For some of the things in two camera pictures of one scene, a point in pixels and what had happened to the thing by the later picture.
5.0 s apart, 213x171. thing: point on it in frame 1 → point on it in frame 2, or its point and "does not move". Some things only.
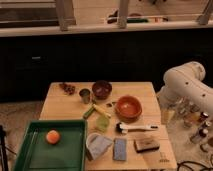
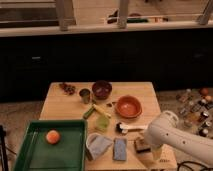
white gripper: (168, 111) → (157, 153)
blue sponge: (120, 149) does not move
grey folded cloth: (96, 144) does not move
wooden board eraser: (144, 145) does not move
